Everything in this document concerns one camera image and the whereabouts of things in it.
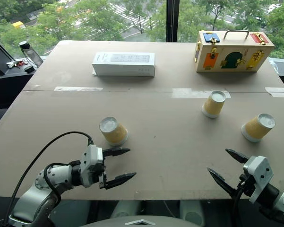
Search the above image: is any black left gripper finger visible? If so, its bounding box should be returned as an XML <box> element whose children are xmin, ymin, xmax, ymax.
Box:
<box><xmin>103</xmin><ymin>147</ymin><xmax>131</xmax><ymax>158</ymax></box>
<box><xmin>105</xmin><ymin>172</ymin><xmax>137</xmax><ymax>190</ymax></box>

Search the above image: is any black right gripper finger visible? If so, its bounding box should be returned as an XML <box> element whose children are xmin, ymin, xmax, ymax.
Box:
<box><xmin>207</xmin><ymin>167</ymin><xmax>239</xmax><ymax>198</ymax></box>
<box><xmin>225</xmin><ymin>148</ymin><xmax>250</xmax><ymax>165</ymax></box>

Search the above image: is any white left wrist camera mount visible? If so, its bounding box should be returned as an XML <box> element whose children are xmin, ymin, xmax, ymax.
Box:
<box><xmin>80</xmin><ymin>144</ymin><xmax>104</xmax><ymax>189</ymax></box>

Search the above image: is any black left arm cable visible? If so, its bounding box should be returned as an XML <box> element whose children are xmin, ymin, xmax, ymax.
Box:
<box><xmin>3</xmin><ymin>131</ymin><xmax>95</xmax><ymax>227</ymax></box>

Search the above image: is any grey robot torso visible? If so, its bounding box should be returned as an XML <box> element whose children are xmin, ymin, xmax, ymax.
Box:
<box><xmin>80</xmin><ymin>214</ymin><xmax>188</xmax><ymax>227</ymax></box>

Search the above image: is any yellow paper cup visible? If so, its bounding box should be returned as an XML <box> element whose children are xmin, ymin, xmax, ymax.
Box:
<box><xmin>99</xmin><ymin>116</ymin><xmax>129</xmax><ymax>146</ymax></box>
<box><xmin>201</xmin><ymin>90</ymin><xmax>227</xmax><ymax>119</ymax></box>
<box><xmin>241</xmin><ymin>113</ymin><xmax>276</xmax><ymax>143</ymax></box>

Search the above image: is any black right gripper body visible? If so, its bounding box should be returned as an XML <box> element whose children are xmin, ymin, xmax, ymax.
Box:
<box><xmin>236</xmin><ymin>174</ymin><xmax>256</xmax><ymax>198</ymax></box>

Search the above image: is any white rounded robot leg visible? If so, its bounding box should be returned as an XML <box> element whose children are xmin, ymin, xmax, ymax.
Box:
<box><xmin>179</xmin><ymin>200</ymin><xmax>205</xmax><ymax>227</ymax></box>
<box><xmin>110</xmin><ymin>201</ymin><xmax>143</xmax><ymax>219</ymax></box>

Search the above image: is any white cardboard box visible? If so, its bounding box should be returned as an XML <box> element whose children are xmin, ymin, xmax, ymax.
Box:
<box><xmin>92</xmin><ymin>52</ymin><xmax>156</xmax><ymax>77</ymax></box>

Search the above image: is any wooden latch box with handle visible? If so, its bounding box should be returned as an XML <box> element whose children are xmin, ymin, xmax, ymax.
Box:
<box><xmin>194</xmin><ymin>30</ymin><xmax>275</xmax><ymax>73</ymax></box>

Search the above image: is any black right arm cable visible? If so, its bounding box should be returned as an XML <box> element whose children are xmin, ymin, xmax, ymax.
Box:
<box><xmin>232</xmin><ymin>182</ymin><xmax>246</xmax><ymax>227</ymax></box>

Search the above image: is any bunch of keys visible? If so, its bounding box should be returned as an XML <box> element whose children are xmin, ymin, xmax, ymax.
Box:
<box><xmin>6</xmin><ymin>60</ymin><xmax>27</xmax><ymax>69</ymax></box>

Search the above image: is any dark window frame post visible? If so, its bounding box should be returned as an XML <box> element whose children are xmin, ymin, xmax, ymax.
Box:
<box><xmin>166</xmin><ymin>0</ymin><xmax>180</xmax><ymax>44</ymax></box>

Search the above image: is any clear bottle with black cap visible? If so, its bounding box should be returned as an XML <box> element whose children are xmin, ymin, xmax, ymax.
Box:
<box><xmin>18</xmin><ymin>41</ymin><xmax>43</xmax><ymax>68</ymax></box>

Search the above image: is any clear tape strip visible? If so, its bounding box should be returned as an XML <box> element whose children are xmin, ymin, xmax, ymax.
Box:
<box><xmin>265</xmin><ymin>87</ymin><xmax>284</xmax><ymax>98</ymax></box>

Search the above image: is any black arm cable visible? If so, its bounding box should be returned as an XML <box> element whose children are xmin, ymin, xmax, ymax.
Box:
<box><xmin>3</xmin><ymin>131</ymin><xmax>95</xmax><ymax>227</ymax></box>
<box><xmin>232</xmin><ymin>182</ymin><xmax>246</xmax><ymax>227</ymax></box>

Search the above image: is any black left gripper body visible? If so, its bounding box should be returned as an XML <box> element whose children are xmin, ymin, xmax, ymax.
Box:
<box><xmin>89</xmin><ymin>150</ymin><xmax>108</xmax><ymax>190</ymax></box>

